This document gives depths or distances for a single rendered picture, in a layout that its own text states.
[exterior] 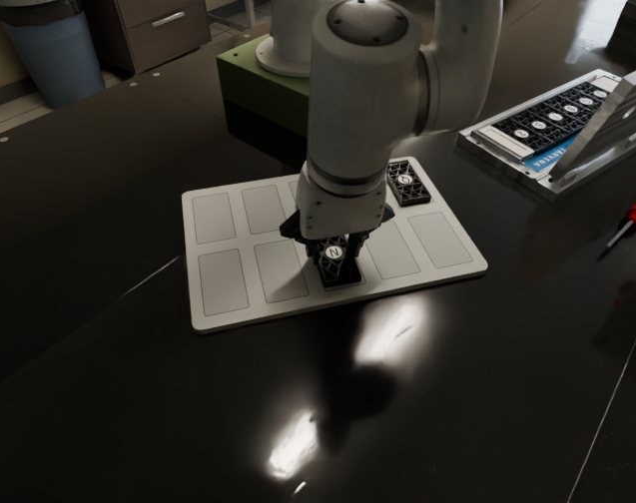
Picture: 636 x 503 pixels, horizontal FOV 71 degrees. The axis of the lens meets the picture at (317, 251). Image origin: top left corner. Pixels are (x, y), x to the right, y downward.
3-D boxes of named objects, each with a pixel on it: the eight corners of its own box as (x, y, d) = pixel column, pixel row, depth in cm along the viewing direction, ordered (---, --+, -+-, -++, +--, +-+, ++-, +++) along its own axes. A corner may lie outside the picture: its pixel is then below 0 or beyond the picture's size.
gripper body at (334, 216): (382, 129, 49) (367, 194, 59) (291, 142, 47) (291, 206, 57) (404, 182, 45) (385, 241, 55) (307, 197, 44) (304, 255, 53)
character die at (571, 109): (554, 100, 90) (556, 94, 89) (599, 122, 84) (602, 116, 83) (538, 107, 88) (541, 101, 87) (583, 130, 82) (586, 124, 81)
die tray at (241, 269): (412, 160, 80) (413, 155, 79) (488, 272, 62) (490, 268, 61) (182, 197, 73) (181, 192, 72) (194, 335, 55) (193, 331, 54)
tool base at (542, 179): (593, 78, 100) (601, 62, 98) (689, 119, 89) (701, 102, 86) (455, 143, 83) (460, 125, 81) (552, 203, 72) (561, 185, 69)
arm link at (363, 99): (386, 113, 47) (301, 121, 46) (416, -16, 36) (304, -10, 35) (409, 173, 43) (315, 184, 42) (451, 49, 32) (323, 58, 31)
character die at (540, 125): (523, 115, 86) (525, 109, 85) (568, 139, 80) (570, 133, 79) (506, 123, 84) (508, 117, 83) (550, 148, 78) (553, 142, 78)
